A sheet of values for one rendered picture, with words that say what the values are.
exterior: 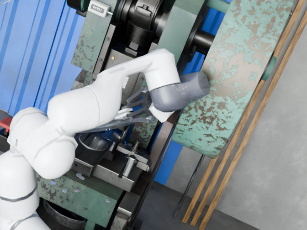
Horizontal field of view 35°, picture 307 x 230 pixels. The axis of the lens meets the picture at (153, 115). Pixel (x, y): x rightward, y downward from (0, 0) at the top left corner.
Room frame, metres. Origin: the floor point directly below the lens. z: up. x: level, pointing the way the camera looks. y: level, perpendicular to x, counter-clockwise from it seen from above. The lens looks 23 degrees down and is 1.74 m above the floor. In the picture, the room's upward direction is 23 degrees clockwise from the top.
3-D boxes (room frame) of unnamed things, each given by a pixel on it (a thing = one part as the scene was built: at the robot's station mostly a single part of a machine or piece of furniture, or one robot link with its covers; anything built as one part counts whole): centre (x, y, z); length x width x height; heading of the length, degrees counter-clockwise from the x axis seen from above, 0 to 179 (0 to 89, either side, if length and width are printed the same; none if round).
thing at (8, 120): (1.69, 0.52, 0.72); 0.07 x 0.06 x 0.08; 176
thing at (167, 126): (2.01, -0.10, 0.45); 0.92 x 0.12 x 0.90; 176
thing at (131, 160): (1.75, 0.01, 0.75); 0.03 x 0.03 x 0.10; 86
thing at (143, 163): (1.88, 0.01, 0.76); 0.17 x 0.06 x 0.10; 86
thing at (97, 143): (1.72, 0.19, 0.72); 0.25 x 0.14 x 0.14; 176
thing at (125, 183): (1.89, 0.18, 0.68); 0.45 x 0.30 x 0.06; 86
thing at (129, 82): (1.85, 0.18, 1.04); 0.17 x 0.15 x 0.30; 176
